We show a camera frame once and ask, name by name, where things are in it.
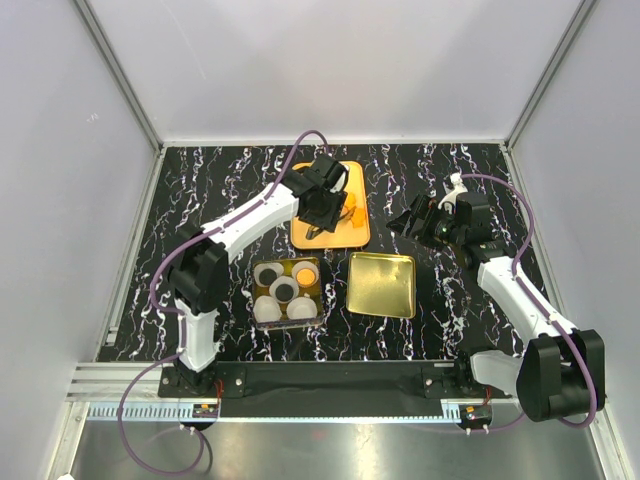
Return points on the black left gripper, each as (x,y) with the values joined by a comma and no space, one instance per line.
(329,221)

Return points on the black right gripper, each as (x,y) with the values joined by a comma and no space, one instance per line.
(426,209)

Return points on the metal tongs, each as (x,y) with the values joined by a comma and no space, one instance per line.
(313,231)

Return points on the tan round biscuit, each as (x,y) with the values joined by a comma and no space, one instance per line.
(306,277)

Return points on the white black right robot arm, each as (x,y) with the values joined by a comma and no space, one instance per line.
(561,374)

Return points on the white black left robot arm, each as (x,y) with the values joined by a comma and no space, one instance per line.
(199,271)

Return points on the yellow fish cookie upper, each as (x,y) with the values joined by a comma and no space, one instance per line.
(350,201)

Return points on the yellow fish cookie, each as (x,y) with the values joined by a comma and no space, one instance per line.
(350,201)
(358,218)

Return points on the yellow plastic tray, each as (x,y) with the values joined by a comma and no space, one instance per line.
(345,235)

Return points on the yellow fish cookie lower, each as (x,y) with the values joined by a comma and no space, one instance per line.
(358,218)

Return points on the gold tin lid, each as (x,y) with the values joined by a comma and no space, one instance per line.
(382,285)

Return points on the white paper cup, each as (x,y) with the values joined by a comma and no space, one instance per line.
(304,264)
(284,279)
(278,267)
(302,308)
(266,310)

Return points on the decorated cookie tin box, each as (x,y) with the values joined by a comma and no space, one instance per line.
(315,292)

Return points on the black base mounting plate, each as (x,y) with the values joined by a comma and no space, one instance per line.
(335,390)

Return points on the aluminium frame rail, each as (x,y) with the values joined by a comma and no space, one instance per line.
(106,388)

